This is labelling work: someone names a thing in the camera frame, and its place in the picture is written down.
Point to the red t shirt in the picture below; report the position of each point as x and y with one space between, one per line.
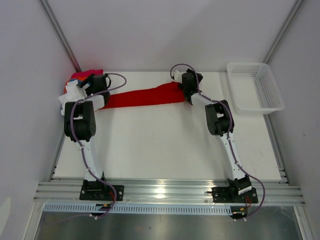
167 93

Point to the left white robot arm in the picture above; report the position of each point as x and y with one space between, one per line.
80 127

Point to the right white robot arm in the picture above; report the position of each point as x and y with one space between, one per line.
220 124

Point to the pink t shirt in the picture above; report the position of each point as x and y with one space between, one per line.
84 74

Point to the white t shirt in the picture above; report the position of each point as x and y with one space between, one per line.
70 97

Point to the orange t shirt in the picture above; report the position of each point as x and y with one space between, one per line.
72 84

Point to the white plastic basket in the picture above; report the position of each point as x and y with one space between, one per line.
253 88

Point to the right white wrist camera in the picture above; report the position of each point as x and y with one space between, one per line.
177 76

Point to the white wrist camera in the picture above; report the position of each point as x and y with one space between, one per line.
177 76
83 86

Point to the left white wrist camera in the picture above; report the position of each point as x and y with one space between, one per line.
83 86

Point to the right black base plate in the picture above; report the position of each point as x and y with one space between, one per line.
224 195

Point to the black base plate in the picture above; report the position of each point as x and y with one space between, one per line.
101 193
224 195

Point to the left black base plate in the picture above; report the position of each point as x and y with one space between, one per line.
101 193

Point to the aluminium mounting rail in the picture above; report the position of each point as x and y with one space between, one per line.
168 191

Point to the white slotted cable duct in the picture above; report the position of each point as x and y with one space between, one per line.
130 208

